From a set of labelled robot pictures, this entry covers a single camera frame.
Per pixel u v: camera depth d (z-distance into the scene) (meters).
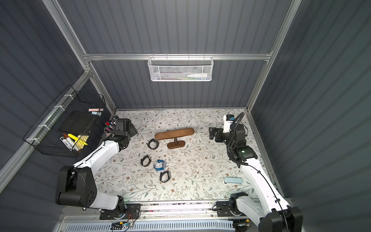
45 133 0.63
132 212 0.72
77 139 0.70
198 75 0.89
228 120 0.67
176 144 0.98
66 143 0.67
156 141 0.97
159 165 0.90
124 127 0.69
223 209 0.74
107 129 0.93
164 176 0.85
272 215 0.38
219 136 0.68
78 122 0.74
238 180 0.82
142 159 0.91
